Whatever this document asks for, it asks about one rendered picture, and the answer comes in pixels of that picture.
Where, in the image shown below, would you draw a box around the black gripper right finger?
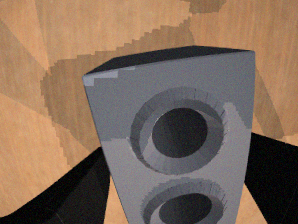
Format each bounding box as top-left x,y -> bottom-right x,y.
243,132 -> 298,224

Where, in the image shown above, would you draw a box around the grey plate with holes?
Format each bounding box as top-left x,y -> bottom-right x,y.
81,45 -> 255,224

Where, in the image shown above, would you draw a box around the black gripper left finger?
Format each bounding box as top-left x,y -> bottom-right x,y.
0,147 -> 110,224

